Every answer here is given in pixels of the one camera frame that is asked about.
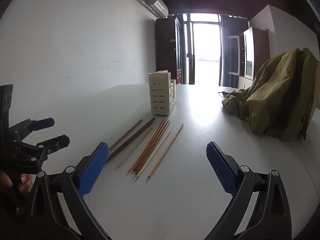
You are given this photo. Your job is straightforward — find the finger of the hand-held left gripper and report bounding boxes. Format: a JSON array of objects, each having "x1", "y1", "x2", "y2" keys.
[
  {"x1": 9, "y1": 117, "x2": 55, "y2": 140},
  {"x1": 15, "y1": 134, "x2": 70, "y2": 174}
]

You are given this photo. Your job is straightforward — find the white air conditioner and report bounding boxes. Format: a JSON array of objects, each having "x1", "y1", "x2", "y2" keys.
[{"x1": 147, "y1": 0, "x2": 168, "y2": 17}]

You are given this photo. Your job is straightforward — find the olive green jacket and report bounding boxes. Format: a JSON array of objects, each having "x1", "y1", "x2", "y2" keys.
[{"x1": 222, "y1": 47, "x2": 320, "y2": 142}]

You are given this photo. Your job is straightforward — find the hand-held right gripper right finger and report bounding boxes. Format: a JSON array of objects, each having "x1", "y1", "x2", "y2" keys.
[{"x1": 206, "y1": 141, "x2": 293, "y2": 240}]

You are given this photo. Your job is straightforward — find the person's left hand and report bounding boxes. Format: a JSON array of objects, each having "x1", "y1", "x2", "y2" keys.
[{"x1": 0, "y1": 172, "x2": 33, "y2": 193}]

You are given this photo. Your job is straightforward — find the glass balcony door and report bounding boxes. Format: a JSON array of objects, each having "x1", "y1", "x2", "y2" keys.
[{"x1": 182, "y1": 14, "x2": 223, "y2": 85}]

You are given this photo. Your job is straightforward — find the group of wooden chopsticks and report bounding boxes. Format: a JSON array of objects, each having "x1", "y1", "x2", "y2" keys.
[{"x1": 109, "y1": 117, "x2": 184, "y2": 182}]

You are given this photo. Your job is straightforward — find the dark brown wardrobe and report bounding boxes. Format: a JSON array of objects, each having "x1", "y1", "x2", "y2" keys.
[{"x1": 155, "y1": 17, "x2": 184, "y2": 85}]

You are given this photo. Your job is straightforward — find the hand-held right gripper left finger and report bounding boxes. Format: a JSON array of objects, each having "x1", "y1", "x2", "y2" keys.
[{"x1": 25, "y1": 142, "x2": 112, "y2": 240}]

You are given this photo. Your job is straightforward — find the grey curtain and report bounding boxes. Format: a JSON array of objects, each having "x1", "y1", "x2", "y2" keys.
[{"x1": 220, "y1": 14, "x2": 250, "y2": 88}]

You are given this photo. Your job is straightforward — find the cream slotted utensil holder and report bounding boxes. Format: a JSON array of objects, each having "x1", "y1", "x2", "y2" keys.
[{"x1": 148, "y1": 71, "x2": 177, "y2": 116}]

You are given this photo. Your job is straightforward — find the brown and white cabinet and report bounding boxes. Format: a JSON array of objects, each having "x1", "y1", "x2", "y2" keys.
[{"x1": 227, "y1": 27, "x2": 270, "y2": 88}]

